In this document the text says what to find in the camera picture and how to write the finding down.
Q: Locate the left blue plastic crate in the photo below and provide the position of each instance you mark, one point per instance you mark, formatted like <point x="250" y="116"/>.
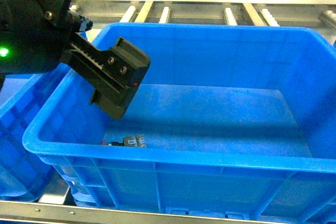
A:
<point x="23" y="175"/>

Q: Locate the red mushroom push button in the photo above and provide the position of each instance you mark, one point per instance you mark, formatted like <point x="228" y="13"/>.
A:
<point x="128" y="141"/>

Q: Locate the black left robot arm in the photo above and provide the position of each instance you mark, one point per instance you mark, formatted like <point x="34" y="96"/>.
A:
<point x="38" y="35"/>

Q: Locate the metal roller rack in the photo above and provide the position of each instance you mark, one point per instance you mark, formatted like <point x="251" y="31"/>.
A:
<point x="57" y="203"/>

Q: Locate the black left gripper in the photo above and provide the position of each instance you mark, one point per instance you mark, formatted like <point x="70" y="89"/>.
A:
<point x="115" y="73"/>

